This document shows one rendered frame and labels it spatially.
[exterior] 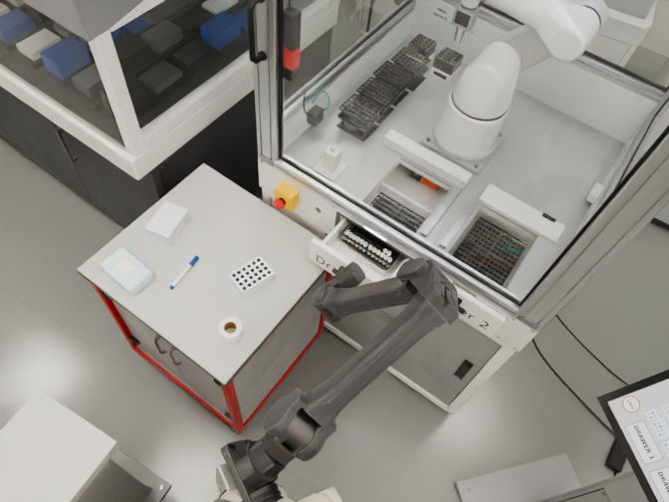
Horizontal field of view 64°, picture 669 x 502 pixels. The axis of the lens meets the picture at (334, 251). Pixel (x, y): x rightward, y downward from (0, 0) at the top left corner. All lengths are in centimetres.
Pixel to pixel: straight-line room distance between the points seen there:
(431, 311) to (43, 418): 113
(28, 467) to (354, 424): 125
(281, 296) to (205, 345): 28
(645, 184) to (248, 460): 90
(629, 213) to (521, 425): 152
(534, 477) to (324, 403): 158
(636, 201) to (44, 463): 153
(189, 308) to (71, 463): 52
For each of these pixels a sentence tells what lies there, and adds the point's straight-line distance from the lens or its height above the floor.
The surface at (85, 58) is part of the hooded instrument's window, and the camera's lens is 171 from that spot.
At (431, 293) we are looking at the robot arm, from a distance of 96.
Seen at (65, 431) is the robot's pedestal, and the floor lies 76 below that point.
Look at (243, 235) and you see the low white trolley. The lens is 183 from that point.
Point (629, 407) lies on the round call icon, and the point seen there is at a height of 101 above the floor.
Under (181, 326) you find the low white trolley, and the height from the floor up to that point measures 76.
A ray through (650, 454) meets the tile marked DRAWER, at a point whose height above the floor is 100.
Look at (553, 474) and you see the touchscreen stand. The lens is 252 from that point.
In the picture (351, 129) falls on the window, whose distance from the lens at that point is 144.
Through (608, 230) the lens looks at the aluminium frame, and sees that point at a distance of 125.
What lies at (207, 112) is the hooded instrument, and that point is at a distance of 207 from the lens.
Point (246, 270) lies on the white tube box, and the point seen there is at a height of 80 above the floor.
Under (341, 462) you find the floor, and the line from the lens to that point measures 233.
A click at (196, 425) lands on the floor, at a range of 238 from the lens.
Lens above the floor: 228
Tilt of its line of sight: 57 degrees down
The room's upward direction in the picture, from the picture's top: 9 degrees clockwise
